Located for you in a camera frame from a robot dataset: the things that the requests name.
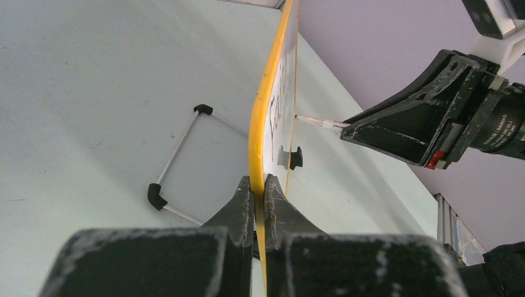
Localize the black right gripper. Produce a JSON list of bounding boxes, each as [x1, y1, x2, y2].
[[341, 49, 524, 170]]

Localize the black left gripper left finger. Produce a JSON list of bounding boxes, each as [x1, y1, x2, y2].
[[40, 176, 254, 296]]

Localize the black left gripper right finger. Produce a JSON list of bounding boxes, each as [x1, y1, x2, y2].
[[264, 175, 467, 296]]

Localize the black whiteboard marker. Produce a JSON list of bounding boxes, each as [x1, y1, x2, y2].
[[295, 114, 349, 133]]

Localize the white whiteboard yellow frame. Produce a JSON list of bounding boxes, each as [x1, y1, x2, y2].
[[248, 1, 299, 280]]

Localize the black whiteboard stand foot left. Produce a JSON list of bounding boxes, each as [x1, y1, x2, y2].
[[277, 146, 303, 170]]

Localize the whiteboard wire stand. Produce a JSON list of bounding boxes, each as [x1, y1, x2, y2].
[[147, 104, 248, 226]]

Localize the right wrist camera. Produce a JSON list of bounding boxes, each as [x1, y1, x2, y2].
[[462, 0, 524, 75]]

